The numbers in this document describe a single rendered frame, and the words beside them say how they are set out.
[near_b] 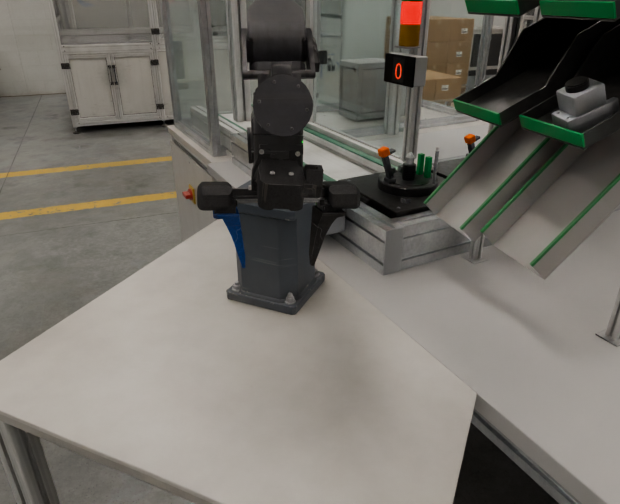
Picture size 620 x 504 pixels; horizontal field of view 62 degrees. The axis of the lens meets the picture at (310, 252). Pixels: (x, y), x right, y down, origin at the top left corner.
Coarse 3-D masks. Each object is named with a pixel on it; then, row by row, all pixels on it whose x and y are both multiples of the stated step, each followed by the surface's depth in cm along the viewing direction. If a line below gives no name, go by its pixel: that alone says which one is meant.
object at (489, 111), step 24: (552, 24) 92; (576, 24) 93; (600, 24) 80; (528, 48) 92; (552, 48) 94; (576, 48) 81; (504, 72) 93; (528, 72) 93; (552, 72) 89; (576, 72) 82; (480, 96) 93; (504, 96) 90; (528, 96) 82; (504, 120) 82
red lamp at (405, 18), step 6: (402, 6) 124; (408, 6) 123; (414, 6) 123; (420, 6) 123; (402, 12) 125; (408, 12) 124; (414, 12) 123; (420, 12) 124; (402, 18) 125; (408, 18) 124; (414, 18) 124; (420, 18) 125
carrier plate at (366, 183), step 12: (348, 180) 126; (360, 180) 126; (372, 180) 126; (360, 192) 119; (372, 192) 118; (384, 192) 118; (372, 204) 115; (384, 204) 112; (396, 204) 112; (408, 204) 112; (420, 204) 112; (396, 216) 108
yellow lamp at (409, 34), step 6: (402, 24) 126; (408, 24) 126; (414, 24) 126; (402, 30) 126; (408, 30) 125; (414, 30) 125; (402, 36) 127; (408, 36) 126; (414, 36) 126; (402, 42) 127; (408, 42) 126; (414, 42) 126
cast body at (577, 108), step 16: (576, 80) 71; (592, 80) 71; (560, 96) 73; (576, 96) 70; (592, 96) 70; (560, 112) 74; (576, 112) 71; (592, 112) 71; (608, 112) 72; (576, 128) 72
